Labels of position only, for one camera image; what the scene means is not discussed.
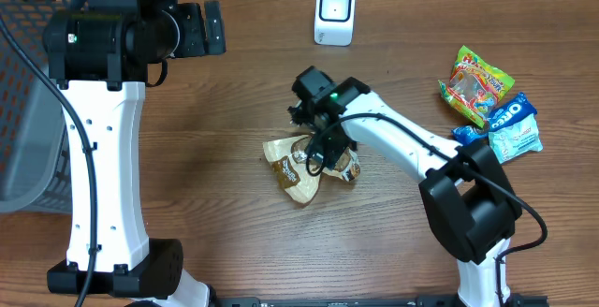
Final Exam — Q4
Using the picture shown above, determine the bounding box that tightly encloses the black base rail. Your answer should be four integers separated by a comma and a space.
132, 295, 549, 307

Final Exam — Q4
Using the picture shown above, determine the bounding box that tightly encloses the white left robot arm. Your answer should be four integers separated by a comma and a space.
43, 0, 226, 307

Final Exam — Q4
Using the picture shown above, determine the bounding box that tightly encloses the green Haribo candy bag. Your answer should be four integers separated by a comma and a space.
438, 46, 515, 128

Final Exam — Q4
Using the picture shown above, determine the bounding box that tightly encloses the blue Oreo pack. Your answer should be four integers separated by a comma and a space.
452, 92, 537, 145

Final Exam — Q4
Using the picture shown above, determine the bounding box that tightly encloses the white barcode scanner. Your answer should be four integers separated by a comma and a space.
314, 0, 356, 47

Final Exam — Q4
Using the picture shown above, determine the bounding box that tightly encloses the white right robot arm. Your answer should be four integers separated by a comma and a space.
289, 66, 522, 306

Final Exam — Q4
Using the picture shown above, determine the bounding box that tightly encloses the light teal snack bar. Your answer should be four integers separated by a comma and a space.
489, 114, 543, 164

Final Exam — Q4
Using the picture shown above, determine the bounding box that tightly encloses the beige cookie bag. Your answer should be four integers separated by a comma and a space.
262, 134, 360, 205

